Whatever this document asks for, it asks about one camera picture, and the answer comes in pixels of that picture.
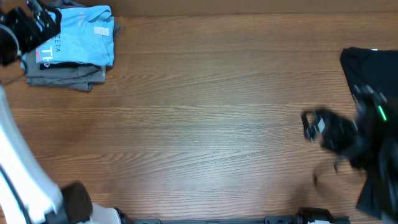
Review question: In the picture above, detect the light blue t-shirt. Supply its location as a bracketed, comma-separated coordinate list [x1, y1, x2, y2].
[35, 5, 114, 66]

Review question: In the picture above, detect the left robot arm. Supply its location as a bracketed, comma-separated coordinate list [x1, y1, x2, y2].
[1, 1, 128, 224]

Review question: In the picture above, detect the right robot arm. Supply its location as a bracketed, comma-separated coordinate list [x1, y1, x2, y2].
[301, 85, 397, 223]

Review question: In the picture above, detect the light blue folded garment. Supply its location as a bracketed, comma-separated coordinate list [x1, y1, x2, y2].
[20, 54, 27, 70]

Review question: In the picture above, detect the black folded shirt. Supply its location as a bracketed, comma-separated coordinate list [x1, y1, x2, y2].
[39, 62, 80, 70]

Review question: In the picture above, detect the grey folded garment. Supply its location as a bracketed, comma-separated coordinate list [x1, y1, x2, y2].
[25, 1, 120, 91]

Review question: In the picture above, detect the black garment right side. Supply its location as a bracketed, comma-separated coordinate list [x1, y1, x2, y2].
[340, 47, 397, 223]

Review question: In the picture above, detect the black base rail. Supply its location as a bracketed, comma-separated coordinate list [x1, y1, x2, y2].
[116, 207, 351, 224]

